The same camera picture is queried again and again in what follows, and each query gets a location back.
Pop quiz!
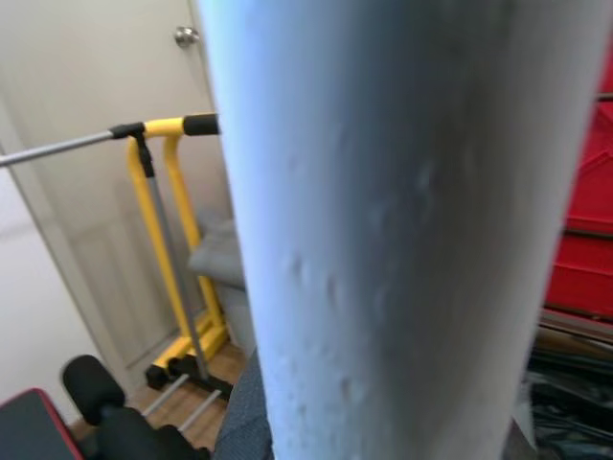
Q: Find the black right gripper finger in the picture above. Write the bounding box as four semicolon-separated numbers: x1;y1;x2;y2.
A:
216;347;277;460

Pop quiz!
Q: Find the white carpet sweeper chrome pole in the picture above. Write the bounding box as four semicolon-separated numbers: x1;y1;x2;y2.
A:
198;0;608;460

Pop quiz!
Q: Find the black foam bench roller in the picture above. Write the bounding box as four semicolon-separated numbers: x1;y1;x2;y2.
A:
61;354;129;426
93;406;215;460

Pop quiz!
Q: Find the grey rolled mat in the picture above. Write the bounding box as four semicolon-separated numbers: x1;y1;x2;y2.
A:
187;210;258;346

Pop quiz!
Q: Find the black bench pad red trim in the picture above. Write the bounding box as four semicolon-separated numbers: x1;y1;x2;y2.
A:
0;386;82;460

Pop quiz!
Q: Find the black plastic trash bag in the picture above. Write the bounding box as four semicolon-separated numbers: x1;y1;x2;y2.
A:
507;334;613;460

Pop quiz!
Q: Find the silver pole with black joints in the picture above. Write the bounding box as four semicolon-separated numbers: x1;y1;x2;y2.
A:
0;122;236;399

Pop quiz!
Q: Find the white panel door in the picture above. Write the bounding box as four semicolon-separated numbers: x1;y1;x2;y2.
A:
0;0;231;384

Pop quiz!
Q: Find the silver door knob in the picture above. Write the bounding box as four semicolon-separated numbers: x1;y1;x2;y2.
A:
172;26;201;48

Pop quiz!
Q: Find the red folded table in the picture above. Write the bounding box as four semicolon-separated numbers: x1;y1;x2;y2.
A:
540;88;613;332

